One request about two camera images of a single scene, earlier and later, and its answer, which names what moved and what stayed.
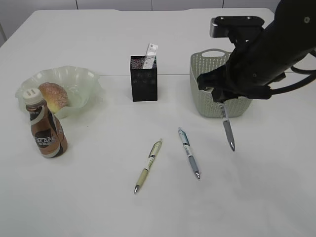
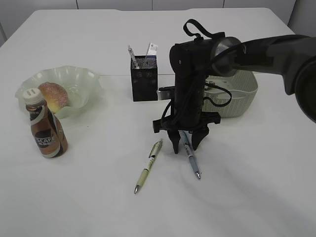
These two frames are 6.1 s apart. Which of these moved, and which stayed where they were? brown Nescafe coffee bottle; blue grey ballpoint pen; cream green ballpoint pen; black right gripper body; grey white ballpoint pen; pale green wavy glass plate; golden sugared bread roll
Moved: grey white ballpoint pen; black right gripper body
Stayed: blue grey ballpoint pen; brown Nescafe coffee bottle; pale green wavy glass plate; golden sugared bread roll; cream green ballpoint pen
